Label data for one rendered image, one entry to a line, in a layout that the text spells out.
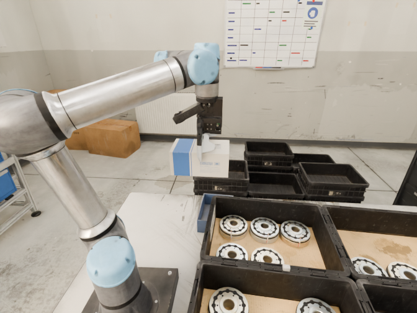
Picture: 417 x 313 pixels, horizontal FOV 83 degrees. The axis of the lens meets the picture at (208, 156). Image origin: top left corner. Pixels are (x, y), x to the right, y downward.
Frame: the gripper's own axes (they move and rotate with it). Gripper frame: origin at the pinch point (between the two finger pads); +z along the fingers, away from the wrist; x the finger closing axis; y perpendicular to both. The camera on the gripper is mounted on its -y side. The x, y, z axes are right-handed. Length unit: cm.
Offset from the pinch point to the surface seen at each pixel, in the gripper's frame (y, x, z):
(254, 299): 18.6, -33.9, 27.7
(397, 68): 224, 265, -4
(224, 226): 9.5, -9.7, 24.7
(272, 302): 23.4, -34.4, 27.6
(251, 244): 19.1, -14.5, 27.6
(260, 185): 39, 91, 72
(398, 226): 72, -6, 23
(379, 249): 63, -13, 27
